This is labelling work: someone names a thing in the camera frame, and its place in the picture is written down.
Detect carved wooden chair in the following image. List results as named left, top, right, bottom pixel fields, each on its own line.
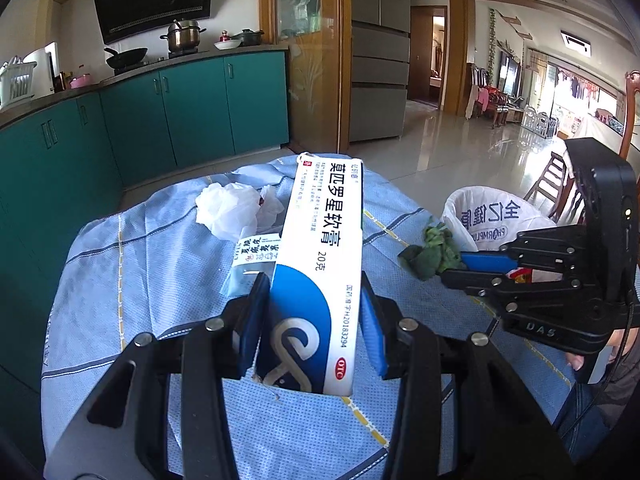
left=617, top=71, right=640, bottom=161

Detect white blue ointment box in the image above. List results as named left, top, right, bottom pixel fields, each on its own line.
left=257, top=151, right=366, bottom=397

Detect crumpled white tissue red stain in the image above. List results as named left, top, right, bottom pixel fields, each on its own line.
left=195, top=182, right=283, bottom=240

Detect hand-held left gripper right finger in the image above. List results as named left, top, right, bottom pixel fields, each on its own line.
left=360, top=271, right=568, bottom=480

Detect white trash bag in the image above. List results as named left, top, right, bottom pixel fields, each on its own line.
left=442, top=186, right=558, bottom=253

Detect black range hood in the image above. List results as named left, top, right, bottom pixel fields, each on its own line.
left=91, top=0, right=217, bottom=45

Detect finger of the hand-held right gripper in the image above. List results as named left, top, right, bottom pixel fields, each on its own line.
left=460, top=225, right=601, bottom=273
left=441, top=269, right=606, bottom=317

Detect red white packet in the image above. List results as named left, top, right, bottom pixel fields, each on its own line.
left=506, top=267, right=563, bottom=285

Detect blue checked cloth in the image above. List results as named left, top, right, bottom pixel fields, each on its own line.
left=41, top=154, right=576, bottom=480

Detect glass sliding door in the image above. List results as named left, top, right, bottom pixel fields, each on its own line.
left=274, top=0, right=323, bottom=153

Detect white dish rack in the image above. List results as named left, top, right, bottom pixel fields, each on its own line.
left=0, top=60, right=38, bottom=108

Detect gas stove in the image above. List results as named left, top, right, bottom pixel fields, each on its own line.
left=112, top=50, right=211, bottom=68

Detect wooden door frame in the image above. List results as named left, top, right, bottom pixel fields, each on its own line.
left=320, top=0, right=353, bottom=153

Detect hanging vine plant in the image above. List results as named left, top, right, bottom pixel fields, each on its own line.
left=487, top=7, right=498, bottom=66

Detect living room wooden chairs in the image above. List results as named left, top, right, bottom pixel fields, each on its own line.
left=470, top=62, right=511, bottom=128

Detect black lidded pot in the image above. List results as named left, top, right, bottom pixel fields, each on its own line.
left=232, top=28, right=265, bottom=47

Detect person's right hand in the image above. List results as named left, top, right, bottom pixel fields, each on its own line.
left=564, top=326, right=640, bottom=372

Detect standing air conditioner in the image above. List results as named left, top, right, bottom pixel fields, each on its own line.
left=520, top=67, right=538, bottom=111

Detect dining table with cloth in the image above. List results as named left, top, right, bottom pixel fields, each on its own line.
left=575, top=115, right=631, bottom=161

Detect grey refrigerator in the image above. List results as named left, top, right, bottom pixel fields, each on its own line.
left=348, top=0, right=412, bottom=143

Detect wooden stool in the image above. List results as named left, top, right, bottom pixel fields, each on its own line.
left=524, top=151, right=568, bottom=211

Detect white kitchen appliance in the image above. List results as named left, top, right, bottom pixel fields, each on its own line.
left=22, top=41, right=60, bottom=98

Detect steel stock pot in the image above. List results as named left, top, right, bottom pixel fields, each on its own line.
left=160, top=18, right=207, bottom=53

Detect television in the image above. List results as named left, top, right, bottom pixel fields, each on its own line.
left=501, top=52, right=523, bottom=96

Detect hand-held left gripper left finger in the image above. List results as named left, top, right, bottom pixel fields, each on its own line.
left=44, top=272, right=272, bottom=480

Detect white play fence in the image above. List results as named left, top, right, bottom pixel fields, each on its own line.
left=522, top=107, right=561, bottom=138

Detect black wok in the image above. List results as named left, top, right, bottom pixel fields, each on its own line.
left=104, top=47, right=149, bottom=71

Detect brown wooden door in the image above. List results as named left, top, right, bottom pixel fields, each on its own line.
left=407, top=5, right=449, bottom=111

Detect small clear sachet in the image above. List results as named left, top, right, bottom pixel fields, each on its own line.
left=222, top=232, right=285, bottom=301

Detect hanging laundry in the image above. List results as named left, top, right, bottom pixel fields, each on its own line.
left=555, top=67, right=616, bottom=101

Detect teal lower cabinets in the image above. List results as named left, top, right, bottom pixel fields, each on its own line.
left=0, top=50, right=291, bottom=396

